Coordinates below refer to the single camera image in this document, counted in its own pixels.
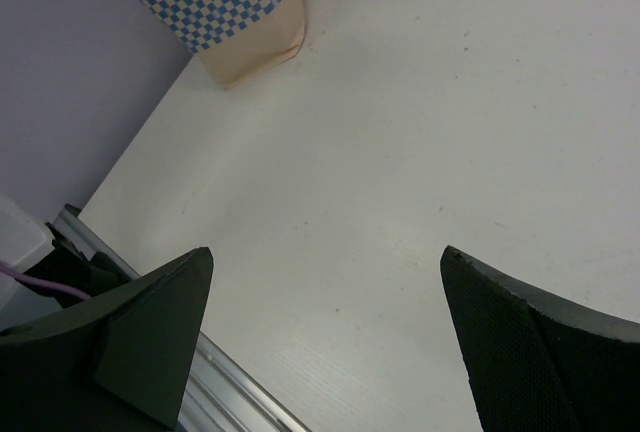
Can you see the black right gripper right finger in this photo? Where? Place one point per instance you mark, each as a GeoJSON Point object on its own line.
{"type": "Point", "coordinates": [536, 361]}

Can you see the aluminium rail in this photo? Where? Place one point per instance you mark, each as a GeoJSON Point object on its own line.
{"type": "Point", "coordinates": [219, 394]}

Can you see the blue checkered paper bag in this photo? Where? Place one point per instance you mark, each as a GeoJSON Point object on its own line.
{"type": "Point", "coordinates": [235, 39]}

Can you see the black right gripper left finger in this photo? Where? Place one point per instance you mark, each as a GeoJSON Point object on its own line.
{"type": "Point", "coordinates": [119, 361]}

